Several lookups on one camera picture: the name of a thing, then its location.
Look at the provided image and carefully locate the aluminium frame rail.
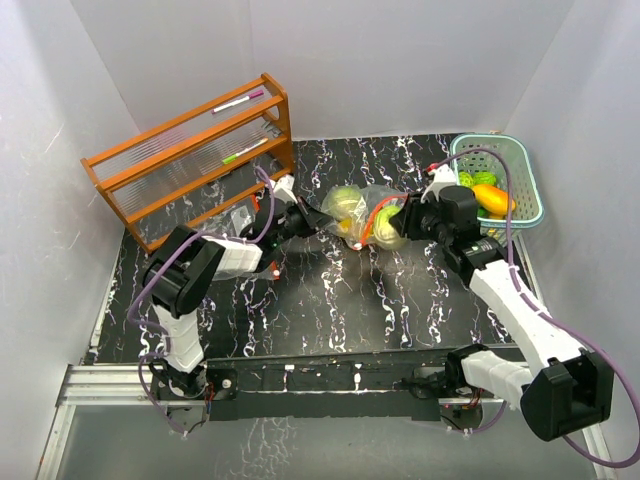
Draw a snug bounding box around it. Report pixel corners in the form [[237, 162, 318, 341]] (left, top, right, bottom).
[[38, 352, 616, 479]]

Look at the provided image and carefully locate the orange wooden shelf rack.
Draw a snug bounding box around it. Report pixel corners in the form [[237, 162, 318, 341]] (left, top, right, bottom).
[[81, 73, 295, 253]]

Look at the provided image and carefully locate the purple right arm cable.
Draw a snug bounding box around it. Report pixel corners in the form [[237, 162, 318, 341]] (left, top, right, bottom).
[[424, 147, 636, 469]]

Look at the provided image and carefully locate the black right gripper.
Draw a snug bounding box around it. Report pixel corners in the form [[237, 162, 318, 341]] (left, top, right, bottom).
[[392, 190, 453, 247]]

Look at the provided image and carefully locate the orange fake fruit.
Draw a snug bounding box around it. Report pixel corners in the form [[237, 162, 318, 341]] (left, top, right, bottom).
[[472, 185, 516, 216]]

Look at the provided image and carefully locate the green fake cabbage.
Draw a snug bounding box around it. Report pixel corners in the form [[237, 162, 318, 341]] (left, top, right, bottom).
[[322, 186, 366, 220], [372, 205, 405, 250]]

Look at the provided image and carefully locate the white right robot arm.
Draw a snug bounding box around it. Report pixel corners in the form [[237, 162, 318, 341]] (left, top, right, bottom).
[[390, 185, 614, 441]]

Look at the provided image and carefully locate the green capped white marker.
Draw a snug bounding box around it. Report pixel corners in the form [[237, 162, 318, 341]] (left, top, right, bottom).
[[222, 137, 269, 165]]

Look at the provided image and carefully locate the pink capped white marker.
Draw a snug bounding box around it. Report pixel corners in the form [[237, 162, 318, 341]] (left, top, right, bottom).
[[211, 90, 264, 114]]

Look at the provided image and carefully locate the yellow fake fruit piece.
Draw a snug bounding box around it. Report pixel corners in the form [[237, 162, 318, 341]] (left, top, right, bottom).
[[336, 218, 356, 237]]

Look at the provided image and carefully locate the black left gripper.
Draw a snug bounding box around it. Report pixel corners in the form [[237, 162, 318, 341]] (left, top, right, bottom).
[[272, 197, 334, 249]]

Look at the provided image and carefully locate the clear zip bag red seal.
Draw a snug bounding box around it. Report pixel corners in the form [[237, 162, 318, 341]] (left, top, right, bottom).
[[195, 194, 280, 281]]

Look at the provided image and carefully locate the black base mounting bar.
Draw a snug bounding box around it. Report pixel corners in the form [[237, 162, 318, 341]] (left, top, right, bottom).
[[149, 348, 490, 421]]

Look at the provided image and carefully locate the bumpy green fake fruit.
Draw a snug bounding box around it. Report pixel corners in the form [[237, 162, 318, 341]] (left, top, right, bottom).
[[458, 171, 475, 188]]

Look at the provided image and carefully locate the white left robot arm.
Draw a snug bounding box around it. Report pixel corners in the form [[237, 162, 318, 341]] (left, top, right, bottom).
[[144, 197, 333, 399]]

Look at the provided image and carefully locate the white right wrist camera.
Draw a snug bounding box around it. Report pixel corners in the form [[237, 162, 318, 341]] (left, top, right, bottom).
[[420, 164, 457, 203]]

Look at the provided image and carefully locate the teal plastic basket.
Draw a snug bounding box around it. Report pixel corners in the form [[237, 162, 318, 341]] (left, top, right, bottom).
[[450, 133, 544, 244]]

